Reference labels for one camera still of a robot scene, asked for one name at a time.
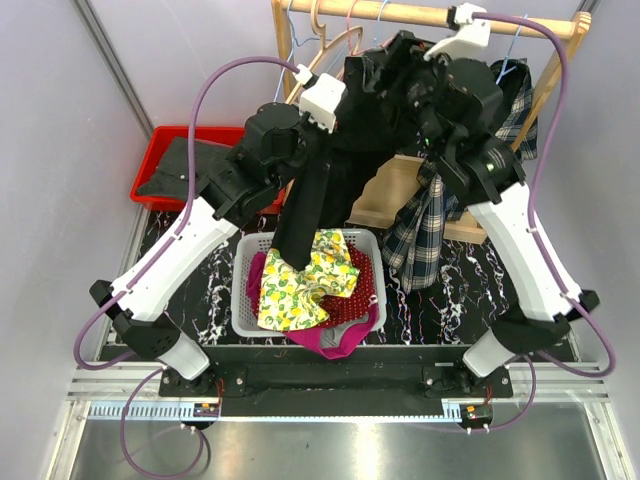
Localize blue hanger of plaid skirt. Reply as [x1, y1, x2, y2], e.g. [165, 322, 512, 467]
[496, 25, 523, 85]

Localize red polka dot skirt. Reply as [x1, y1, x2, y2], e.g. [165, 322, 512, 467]
[320, 243, 376, 328]

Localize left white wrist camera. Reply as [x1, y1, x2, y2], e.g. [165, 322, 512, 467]
[294, 64, 347, 134]

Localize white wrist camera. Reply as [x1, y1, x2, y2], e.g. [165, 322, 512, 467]
[423, 3, 491, 61]
[294, 64, 347, 134]

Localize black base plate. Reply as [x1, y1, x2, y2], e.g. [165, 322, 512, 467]
[91, 346, 548, 423]

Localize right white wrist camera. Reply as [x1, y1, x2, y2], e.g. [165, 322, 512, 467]
[423, 3, 491, 61]

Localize red plastic bin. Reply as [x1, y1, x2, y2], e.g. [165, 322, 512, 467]
[129, 125, 286, 215]

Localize wooden clothes rack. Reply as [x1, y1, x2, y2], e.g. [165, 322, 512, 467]
[285, 1, 592, 244]

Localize pink wire hanger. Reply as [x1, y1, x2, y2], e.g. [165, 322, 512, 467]
[339, 0, 396, 56]

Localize magenta skirt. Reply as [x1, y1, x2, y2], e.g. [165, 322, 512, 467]
[246, 252, 378, 359]

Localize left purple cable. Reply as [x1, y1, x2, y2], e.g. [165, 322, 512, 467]
[72, 55, 303, 475]

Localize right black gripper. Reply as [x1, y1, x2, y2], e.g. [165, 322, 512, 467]
[360, 29, 467, 156]

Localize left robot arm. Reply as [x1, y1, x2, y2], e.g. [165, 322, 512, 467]
[89, 100, 338, 396]

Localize plaid skirt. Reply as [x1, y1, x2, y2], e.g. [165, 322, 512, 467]
[381, 58, 534, 294]

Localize lemon print skirt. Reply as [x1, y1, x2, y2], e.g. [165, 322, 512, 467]
[257, 229, 359, 332]

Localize black skirt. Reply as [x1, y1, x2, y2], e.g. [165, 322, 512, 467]
[273, 49, 418, 270]

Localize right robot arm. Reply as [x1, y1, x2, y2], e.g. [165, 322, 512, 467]
[363, 31, 599, 397]

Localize white plastic basket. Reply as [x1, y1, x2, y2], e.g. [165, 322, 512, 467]
[231, 228, 387, 338]

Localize wooden hanger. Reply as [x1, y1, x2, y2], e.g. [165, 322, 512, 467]
[291, 1, 364, 73]

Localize blue hanger of black skirt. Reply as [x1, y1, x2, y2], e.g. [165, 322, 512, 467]
[372, 0, 392, 48]

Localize dark grey garment in bin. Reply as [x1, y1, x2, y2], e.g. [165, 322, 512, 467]
[134, 137, 231, 202]

